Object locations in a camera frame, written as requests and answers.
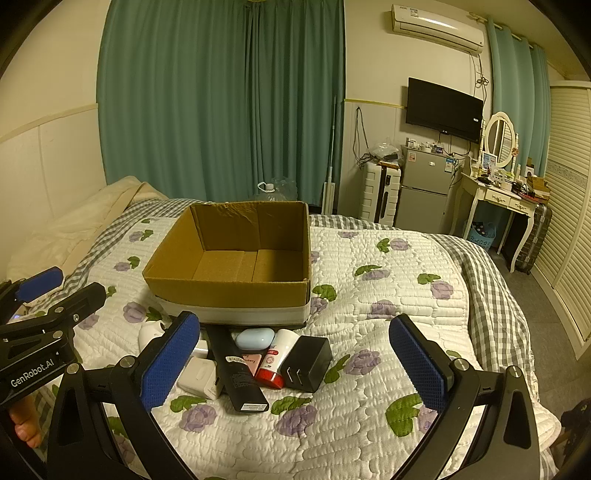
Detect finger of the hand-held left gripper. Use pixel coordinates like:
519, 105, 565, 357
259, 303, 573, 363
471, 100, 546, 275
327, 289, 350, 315
0, 266, 64, 319
18, 282, 108, 334

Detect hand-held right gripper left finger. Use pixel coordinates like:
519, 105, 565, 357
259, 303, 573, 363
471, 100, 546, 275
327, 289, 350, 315
47, 311, 204, 480

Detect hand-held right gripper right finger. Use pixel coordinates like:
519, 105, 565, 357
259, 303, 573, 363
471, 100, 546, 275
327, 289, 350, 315
388, 314, 542, 480

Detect long black power bank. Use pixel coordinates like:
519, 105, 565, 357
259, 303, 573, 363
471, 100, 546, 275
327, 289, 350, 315
205, 324, 271, 414

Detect pink-red small pack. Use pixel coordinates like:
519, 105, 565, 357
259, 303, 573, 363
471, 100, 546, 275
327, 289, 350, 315
240, 353, 265, 378

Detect light blue earbuds case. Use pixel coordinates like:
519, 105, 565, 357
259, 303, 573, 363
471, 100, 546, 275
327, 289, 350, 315
235, 328, 277, 350

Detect white tube with red cap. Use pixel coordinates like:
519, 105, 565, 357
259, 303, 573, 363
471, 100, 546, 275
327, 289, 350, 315
255, 329, 300, 390

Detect black wall charger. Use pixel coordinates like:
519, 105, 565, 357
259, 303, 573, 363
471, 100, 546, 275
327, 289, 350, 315
281, 335, 333, 394

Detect brown cardboard box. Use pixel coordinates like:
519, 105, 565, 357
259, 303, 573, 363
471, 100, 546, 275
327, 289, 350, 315
142, 200, 312, 329

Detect person's left hand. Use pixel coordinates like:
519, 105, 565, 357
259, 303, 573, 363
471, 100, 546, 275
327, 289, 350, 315
8, 396, 46, 449

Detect white floral quilt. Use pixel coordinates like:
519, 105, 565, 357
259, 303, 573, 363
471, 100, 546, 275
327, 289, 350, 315
69, 212, 561, 480

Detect cream comforter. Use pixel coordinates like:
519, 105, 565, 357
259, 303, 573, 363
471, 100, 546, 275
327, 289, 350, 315
6, 176, 171, 283

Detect floral quilted bed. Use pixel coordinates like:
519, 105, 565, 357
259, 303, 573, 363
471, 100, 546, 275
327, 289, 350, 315
32, 198, 536, 480

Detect blue plastic basket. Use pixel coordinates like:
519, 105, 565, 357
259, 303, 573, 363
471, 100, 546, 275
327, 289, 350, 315
466, 222, 499, 253

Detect grey small fridge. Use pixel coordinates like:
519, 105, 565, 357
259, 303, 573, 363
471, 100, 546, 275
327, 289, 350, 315
394, 144, 459, 234

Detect dark checked suitcase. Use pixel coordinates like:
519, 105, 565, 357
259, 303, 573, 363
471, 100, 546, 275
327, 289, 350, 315
514, 202, 554, 276

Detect white ribbed suitcase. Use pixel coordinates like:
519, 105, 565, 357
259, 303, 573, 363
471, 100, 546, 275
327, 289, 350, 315
361, 161, 402, 225

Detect white vanity table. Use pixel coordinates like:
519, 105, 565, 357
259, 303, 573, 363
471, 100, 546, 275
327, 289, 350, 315
449, 156, 540, 274

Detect large clear water bottle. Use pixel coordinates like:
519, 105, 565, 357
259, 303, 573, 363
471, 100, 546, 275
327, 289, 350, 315
250, 181, 291, 203

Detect white flat mop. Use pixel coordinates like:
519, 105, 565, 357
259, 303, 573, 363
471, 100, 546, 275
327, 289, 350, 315
322, 95, 341, 216

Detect clear plastic bag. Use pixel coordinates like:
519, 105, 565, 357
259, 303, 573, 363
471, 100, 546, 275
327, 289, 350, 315
272, 176, 301, 202

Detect small brown box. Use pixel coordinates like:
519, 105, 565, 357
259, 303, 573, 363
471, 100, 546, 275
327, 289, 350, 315
525, 175, 551, 200

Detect crumpled plastic bag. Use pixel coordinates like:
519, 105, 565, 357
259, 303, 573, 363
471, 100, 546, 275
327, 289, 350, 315
368, 137, 400, 163

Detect white louvred wardrobe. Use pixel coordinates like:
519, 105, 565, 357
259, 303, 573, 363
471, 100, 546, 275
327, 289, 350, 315
530, 80, 591, 360

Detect wide green curtain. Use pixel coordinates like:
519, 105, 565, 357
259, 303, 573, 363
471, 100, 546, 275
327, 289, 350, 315
97, 0, 348, 209

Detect oval vanity mirror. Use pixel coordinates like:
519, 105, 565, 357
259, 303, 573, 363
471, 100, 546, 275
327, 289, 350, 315
480, 111, 519, 169

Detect narrow green curtain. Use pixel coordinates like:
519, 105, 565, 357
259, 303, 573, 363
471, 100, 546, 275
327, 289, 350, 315
486, 15, 553, 180

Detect white air conditioner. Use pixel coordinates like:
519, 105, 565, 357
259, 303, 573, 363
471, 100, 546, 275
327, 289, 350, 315
390, 4, 487, 57

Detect hanging dark cables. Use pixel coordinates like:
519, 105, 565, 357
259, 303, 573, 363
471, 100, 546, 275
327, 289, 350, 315
352, 105, 371, 168

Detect black wall television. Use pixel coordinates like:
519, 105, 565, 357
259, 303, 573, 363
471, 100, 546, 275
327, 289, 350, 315
405, 76, 485, 144

